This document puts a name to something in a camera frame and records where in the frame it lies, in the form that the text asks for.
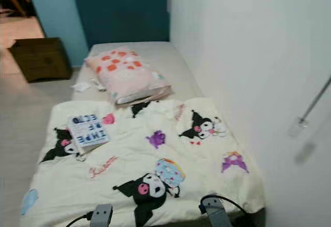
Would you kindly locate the pink pillow with orange patches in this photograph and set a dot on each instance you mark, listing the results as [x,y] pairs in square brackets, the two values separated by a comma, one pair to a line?
[126,74]

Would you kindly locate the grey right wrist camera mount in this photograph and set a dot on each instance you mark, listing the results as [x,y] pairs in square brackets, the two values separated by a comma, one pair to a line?
[217,214]

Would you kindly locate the clear blind wand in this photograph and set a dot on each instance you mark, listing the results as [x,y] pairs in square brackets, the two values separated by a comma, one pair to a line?
[315,99]

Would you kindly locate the dark blue padded headboard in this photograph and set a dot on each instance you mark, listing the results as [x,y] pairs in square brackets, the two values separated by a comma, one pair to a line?
[119,15]

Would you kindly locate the white and green tube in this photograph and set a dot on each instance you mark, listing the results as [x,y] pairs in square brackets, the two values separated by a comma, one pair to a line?
[98,85]

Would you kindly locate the white book with blue letters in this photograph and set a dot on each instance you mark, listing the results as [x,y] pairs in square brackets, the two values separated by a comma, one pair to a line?
[88,131]

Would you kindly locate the beige sheeted bed mattress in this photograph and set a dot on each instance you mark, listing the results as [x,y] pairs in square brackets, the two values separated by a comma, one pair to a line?
[178,72]

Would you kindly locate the crumpled white tissue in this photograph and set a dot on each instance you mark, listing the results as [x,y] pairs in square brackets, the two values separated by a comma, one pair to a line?
[81,87]

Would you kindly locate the brown wooden nightstand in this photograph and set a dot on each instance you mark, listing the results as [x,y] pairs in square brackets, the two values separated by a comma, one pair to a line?
[39,60]

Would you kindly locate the cream cartoon print blanket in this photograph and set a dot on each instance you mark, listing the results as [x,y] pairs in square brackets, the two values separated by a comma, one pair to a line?
[134,149]

